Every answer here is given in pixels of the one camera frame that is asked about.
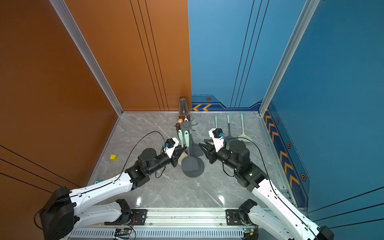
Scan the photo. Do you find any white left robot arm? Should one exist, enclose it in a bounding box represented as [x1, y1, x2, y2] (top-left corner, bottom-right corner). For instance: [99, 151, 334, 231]
[39, 146, 186, 240]

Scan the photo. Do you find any grey kitchen utensil rack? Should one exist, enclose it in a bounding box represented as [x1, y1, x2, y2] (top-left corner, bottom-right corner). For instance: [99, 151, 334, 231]
[181, 122, 205, 178]

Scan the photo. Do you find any green circuit board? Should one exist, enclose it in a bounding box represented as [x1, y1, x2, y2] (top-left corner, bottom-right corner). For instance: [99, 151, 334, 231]
[114, 228, 134, 238]
[243, 227, 259, 240]

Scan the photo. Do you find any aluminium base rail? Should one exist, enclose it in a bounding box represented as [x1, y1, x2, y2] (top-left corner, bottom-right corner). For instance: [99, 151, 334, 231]
[56, 206, 316, 240]

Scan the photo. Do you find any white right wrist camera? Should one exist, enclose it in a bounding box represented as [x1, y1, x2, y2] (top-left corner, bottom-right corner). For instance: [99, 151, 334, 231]
[209, 128, 225, 153]

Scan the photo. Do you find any aluminium corner post left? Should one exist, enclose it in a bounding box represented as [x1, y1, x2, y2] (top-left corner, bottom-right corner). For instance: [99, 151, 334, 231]
[50, 0, 124, 116]

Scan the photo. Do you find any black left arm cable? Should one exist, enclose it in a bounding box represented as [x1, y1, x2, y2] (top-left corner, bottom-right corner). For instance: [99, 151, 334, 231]
[118, 131, 167, 181]

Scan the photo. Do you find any cream spatula mint handle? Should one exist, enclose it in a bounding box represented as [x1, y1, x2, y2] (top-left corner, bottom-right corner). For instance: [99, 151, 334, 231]
[239, 113, 252, 143]

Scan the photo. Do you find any red wooden metronome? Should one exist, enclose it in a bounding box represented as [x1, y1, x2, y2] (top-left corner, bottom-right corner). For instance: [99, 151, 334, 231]
[179, 98, 191, 121]

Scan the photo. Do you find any aluminium corner post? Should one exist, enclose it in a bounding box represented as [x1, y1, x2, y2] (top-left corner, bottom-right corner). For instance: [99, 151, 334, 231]
[50, 0, 124, 116]
[259, 0, 320, 117]

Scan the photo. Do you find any grey turner mint handle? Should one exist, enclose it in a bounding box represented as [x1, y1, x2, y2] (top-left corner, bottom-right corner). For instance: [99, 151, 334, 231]
[226, 114, 234, 144]

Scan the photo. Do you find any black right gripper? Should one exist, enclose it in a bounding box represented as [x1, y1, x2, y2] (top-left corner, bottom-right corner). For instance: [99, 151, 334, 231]
[198, 139, 241, 173]

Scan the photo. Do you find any cream slotted turner mint handle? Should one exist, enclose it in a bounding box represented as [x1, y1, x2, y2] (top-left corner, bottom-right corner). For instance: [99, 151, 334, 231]
[178, 129, 188, 165]

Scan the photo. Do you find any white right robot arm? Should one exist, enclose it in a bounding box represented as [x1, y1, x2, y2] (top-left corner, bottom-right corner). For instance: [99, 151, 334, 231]
[199, 140, 335, 240]

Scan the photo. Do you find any small yellow cube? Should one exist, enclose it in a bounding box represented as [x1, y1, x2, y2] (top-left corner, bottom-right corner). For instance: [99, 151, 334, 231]
[110, 155, 118, 161]

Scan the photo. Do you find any aluminium corner post right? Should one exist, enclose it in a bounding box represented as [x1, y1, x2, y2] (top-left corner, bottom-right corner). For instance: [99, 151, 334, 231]
[259, 0, 320, 117]

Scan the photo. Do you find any green circuit board right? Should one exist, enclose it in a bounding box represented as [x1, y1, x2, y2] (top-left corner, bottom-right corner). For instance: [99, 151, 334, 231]
[243, 227, 259, 240]

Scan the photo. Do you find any green circuit board left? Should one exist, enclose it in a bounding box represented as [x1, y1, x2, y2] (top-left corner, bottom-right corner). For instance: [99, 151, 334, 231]
[114, 228, 134, 238]

